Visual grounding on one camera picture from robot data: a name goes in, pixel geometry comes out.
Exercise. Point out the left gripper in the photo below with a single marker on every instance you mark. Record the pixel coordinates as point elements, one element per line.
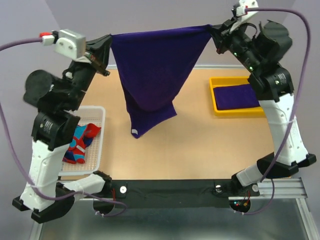
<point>99,48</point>

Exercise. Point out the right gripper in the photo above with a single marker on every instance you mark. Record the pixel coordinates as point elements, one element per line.
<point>223,31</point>

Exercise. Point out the purple towel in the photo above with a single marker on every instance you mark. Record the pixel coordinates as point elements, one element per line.
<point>235,97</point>
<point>153,66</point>

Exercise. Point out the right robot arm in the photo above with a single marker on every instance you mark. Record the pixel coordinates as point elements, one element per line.
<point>274,89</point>

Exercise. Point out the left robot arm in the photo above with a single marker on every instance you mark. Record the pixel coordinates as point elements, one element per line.
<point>56,98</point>

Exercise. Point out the white plastic basket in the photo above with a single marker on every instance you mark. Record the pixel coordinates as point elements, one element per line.
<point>89,114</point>

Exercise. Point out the yellow plastic tray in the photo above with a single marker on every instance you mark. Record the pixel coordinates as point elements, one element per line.
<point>223,81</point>

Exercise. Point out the red blue patterned towel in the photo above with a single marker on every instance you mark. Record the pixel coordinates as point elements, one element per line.
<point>82,138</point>

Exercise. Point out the aluminium back rail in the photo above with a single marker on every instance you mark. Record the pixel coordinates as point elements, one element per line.
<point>196,66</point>

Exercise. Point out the aluminium rail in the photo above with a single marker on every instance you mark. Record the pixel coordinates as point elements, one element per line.
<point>279,188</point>
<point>196,66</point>

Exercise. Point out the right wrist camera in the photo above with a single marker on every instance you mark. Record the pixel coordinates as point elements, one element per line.
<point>240,12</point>

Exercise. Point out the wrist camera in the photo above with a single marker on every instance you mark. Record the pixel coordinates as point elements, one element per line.
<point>67,43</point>
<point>240,12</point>

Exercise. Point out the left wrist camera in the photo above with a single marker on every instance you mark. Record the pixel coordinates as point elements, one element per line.
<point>67,43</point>

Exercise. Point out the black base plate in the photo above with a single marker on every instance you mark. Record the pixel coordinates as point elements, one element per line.
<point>182,193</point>

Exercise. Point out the aluminium front rail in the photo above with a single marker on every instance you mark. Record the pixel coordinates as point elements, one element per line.
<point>279,188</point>

